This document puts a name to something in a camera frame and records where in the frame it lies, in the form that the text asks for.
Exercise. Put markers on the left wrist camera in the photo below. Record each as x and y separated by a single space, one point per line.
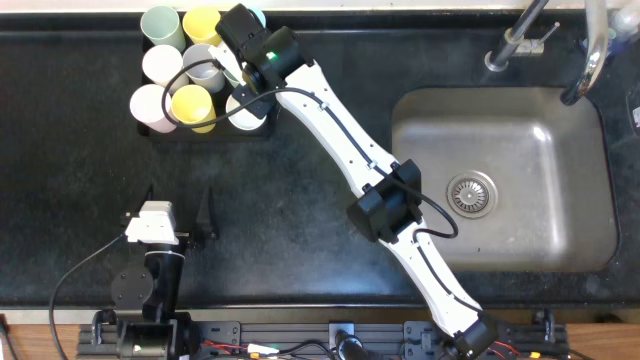
152 222

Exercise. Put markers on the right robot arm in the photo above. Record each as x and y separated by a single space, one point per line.
340 135

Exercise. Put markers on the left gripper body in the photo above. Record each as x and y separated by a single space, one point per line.
186 239

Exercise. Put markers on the pale green cup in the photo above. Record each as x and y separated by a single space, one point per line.
161 25
231 79

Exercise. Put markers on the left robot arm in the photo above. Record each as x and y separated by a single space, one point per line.
165 280

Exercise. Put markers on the black tray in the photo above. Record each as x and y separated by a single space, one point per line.
222 134

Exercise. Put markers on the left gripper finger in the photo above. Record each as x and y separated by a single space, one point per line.
136 209
207 220

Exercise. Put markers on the yellow cup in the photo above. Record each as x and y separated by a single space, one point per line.
192 102
201 24

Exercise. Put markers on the blue cup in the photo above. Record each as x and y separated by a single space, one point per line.
260 15

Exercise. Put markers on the steel tap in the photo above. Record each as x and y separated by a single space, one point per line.
507 42

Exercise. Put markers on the mounting rail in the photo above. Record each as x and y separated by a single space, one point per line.
300 337

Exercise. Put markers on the steel sink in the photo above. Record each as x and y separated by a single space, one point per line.
540 160

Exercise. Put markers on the white cup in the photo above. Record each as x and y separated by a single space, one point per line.
161 65
244 120

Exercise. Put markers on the grey cup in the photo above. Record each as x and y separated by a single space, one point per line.
202 65

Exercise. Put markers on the pale pink cup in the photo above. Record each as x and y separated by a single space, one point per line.
147 107

